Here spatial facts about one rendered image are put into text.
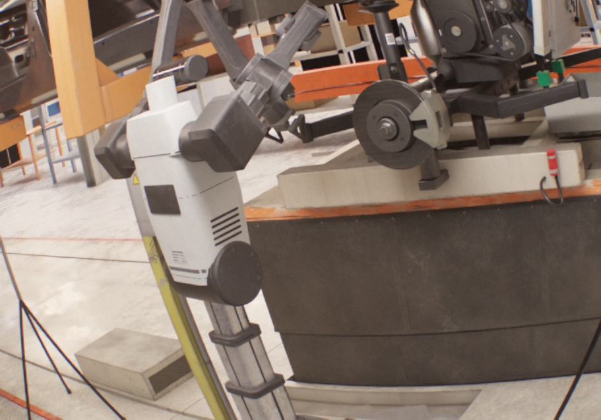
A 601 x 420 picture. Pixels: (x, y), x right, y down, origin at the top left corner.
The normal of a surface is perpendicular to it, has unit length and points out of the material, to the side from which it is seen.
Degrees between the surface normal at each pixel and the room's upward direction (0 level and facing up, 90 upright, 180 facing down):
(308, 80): 90
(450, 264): 90
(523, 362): 90
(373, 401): 90
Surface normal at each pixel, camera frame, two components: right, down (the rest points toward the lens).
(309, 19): 0.49, -0.57
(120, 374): -0.52, 0.33
